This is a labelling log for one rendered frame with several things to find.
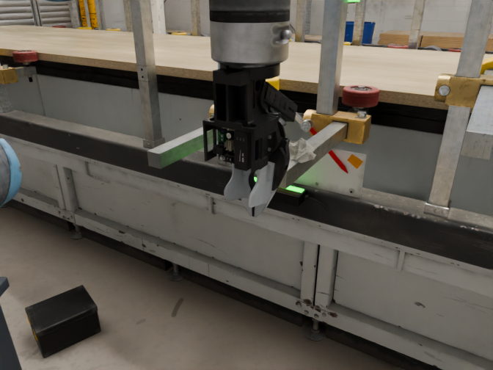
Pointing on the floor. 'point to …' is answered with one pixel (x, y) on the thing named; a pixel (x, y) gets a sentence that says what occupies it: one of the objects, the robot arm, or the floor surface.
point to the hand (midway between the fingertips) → (257, 205)
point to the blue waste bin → (363, 31)
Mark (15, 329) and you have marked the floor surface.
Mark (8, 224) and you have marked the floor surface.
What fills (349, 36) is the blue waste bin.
